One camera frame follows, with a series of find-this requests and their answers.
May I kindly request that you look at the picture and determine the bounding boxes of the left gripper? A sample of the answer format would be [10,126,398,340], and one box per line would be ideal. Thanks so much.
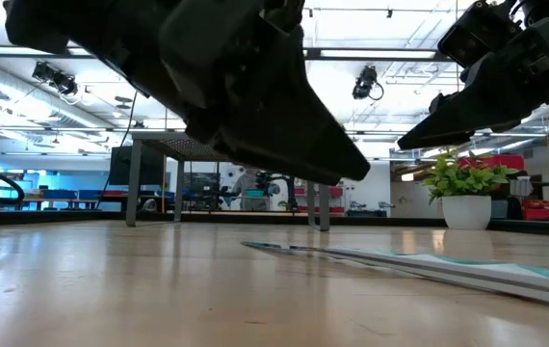
[105,0,371,184]

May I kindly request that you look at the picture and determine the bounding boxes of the knife with teal patterned handle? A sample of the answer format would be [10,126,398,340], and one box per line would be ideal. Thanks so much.
[242,240,549,306]

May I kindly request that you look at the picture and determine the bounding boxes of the red storage bins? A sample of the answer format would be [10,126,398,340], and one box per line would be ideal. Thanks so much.
[457,153,526,172]

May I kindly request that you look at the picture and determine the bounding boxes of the person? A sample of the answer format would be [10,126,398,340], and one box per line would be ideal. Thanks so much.
[231,166,271,212]

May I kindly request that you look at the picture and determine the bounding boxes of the green plant in white pot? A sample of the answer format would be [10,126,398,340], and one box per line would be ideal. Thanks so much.
[421,148,521,231]

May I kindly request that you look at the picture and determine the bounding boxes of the overhead beam with light bars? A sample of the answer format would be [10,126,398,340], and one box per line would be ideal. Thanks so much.
[0,45,454,63]

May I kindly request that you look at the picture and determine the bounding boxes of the red box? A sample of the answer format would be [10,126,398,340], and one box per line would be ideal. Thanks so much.
[520,200,549,222]

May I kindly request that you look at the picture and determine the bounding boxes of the black monitor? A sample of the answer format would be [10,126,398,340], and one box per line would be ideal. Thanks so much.
[109,146,166,187]

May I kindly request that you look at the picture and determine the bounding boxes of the grey perforated metal stand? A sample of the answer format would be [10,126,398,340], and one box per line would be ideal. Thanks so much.
[124,132,331,232]

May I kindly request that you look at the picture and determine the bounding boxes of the black overhead camera with cable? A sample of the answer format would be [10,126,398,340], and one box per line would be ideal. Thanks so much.
[351,66,385,101]

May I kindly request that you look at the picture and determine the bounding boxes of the black aluminium table frame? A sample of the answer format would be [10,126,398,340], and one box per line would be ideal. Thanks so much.
[0,206,549,238]

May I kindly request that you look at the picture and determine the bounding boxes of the black hanging cable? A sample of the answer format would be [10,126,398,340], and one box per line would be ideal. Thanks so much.
[95,91,139,209]

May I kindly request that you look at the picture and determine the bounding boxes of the black camera with cables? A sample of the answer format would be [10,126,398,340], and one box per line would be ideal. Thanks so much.
[32,61,79,96]

